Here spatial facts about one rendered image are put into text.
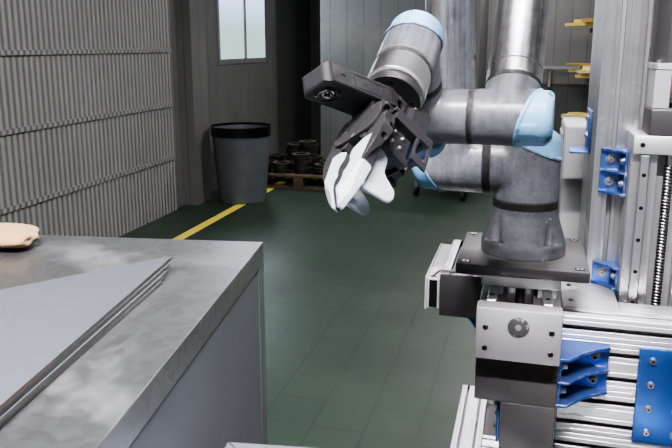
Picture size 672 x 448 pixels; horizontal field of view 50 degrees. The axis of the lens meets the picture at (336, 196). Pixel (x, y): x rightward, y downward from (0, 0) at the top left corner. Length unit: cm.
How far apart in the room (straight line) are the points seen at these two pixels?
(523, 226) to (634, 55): 39
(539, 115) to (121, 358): 59
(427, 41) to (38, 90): 403
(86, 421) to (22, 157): 397
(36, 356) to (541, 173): 84
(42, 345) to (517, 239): 79
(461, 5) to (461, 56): 8
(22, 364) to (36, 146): 397
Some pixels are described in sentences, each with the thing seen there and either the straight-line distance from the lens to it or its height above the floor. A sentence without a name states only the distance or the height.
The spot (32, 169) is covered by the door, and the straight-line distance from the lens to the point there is 476.
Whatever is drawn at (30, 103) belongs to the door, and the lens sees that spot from 474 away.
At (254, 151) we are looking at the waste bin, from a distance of 639.
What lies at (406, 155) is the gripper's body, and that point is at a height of 129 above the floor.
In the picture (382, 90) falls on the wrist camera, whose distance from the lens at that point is 82.
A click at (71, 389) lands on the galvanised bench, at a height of 105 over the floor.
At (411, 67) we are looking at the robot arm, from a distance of 86.
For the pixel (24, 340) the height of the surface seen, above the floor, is 107.
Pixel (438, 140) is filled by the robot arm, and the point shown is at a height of 128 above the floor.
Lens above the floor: 141
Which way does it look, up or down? 12 degrees down
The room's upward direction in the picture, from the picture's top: straight up
